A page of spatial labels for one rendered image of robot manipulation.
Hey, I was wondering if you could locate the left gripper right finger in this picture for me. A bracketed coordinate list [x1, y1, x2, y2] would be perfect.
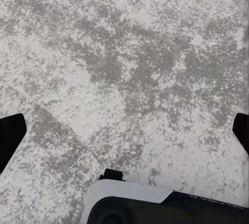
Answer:
[232, 113, 249, 155]

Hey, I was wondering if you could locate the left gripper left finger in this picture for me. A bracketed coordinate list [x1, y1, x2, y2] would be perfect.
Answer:
[0, 113, 27, 175]

